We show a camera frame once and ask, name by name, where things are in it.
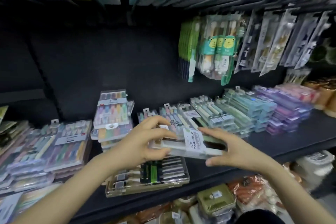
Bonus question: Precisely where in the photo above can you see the black display shelf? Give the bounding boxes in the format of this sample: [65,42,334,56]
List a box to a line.
[0,3,336,224]

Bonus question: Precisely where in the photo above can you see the pile of flat pastel packs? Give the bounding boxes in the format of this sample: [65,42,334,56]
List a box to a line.
[0,181,64,224]

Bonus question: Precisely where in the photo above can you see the brown shiny containers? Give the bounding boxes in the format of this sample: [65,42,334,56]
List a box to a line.
[302,77,336,116]

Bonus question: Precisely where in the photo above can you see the clear box black white toothbrushes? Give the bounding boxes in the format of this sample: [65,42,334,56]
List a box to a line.
[105,155,190,198]

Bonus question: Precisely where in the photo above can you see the person's left hand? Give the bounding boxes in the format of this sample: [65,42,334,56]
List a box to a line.
[109,115,179,177]

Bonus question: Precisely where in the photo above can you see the green round items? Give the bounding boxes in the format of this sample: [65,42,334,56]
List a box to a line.
[308,37,336,65]

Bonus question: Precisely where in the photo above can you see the hanging green toothbrush packs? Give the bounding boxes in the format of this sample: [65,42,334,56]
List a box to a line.
[178,16,200,83]

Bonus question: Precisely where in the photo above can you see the orange print packet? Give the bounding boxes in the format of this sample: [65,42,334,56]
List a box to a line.
[226,175,267,207]

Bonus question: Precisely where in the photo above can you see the stack of pink toothbrush packs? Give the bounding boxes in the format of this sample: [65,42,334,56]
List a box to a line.
[275,83,320,107]

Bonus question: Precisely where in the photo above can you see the green lidded box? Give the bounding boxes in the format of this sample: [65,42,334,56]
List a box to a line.
[196,184,237,218]

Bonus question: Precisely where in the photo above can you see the hanging row of grey packs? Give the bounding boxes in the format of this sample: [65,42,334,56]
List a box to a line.
[233,8,334,77]

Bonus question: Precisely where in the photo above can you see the person's dark clothing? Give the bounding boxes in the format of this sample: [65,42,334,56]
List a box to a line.
[233,209,285,224]

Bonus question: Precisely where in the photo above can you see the green beige card packs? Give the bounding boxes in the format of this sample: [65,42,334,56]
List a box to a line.
[0,105,30,151]

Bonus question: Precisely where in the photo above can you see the person's right hand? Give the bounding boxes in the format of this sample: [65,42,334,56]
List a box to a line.
[197,127,274,174]

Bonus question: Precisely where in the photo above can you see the brown packet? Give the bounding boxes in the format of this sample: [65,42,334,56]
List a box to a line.
[132,201,181,224]

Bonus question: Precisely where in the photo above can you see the stack of green toothbrush packs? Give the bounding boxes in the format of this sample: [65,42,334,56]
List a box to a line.
[190,88,263,138]

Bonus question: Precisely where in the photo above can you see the white wrapped packets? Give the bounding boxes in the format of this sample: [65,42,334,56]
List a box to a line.
[293,150,336,189]

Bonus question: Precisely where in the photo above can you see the stack of blue toothbrush packs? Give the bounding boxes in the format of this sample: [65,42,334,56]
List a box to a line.
[223,87,278,133]

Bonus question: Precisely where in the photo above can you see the person's right forearm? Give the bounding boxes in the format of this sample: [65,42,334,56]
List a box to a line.
[261,159,336,224]

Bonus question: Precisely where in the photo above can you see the hanging bear print toothbrush packs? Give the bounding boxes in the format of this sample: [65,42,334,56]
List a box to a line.
[195,14,247,86]

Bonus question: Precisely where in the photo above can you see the person's left forearm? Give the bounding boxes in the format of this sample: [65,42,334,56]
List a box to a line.
[12,150,129,224]

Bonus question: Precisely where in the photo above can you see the row of mixed toothbrush packs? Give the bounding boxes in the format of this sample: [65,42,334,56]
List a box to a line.
[137,103,201,134]

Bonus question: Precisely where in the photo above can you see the white label toothbrush pack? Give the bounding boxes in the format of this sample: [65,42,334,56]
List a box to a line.
[148,126,228,160]

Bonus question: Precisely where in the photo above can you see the stack of purple toothbrush packs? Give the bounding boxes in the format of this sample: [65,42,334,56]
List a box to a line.
[253,85,313,135]

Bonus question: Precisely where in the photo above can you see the stack of pastel toothbrush packs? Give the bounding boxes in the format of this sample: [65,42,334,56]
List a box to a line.
[90,89,135,151]

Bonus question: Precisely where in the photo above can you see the stack of multicolour toothbrush packs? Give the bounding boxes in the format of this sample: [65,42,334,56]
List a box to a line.
[0,119,93,194]

